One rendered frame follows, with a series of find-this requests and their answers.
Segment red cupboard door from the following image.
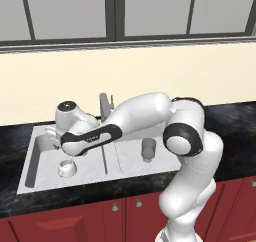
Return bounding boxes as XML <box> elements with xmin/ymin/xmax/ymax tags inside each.
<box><xmin>125</xmin><ymin>187</ymin><xmax>172</xmax><ymax>242</ymax></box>
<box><xmin>0</xmin><ymin>197</ymin><xmax>127</xmax><ymax>242</ymax></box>
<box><xmin>218</xmin><ymin>175</ymin><xmax>256</xmax><ymax>242</ymax></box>
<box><xmin>194</xmin><ymin>177</ymin><xmax>247</xmax><ymax>242</ymax></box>

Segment white cup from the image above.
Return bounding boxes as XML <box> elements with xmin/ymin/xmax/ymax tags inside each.
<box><xmin>57</xmin><ymin>159</ymin><xmax>79</xmax><ymax>179</ymax></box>

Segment grey cup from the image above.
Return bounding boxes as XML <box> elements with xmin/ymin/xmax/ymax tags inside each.
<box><xmin>141</xmin><ymin>137</ymin><xmax>158</xmax><ymax>163</ymax></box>

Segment dark framed window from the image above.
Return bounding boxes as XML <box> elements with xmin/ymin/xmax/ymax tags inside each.
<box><xmin>0</xmin><ymin>0</ymin><xmax>256</xmax><ymax>48</ymax></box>

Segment steel double basin sink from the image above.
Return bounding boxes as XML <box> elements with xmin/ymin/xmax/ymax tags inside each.
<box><xmin>16</xmin><ymin>118</ymin><xmax>183</xmax><ymax>196</ymax></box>

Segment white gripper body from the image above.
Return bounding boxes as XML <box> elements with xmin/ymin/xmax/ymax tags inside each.
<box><xmin>43</xmin><ymin>124</ymin><xmax>63</xmax><ymax>151</ymax></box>

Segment steel sink tap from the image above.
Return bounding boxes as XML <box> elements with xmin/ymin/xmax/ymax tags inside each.
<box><xmin>98</xmin><ymin>92</ymin><xmax>116</xmax><ymax>123</ymax></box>

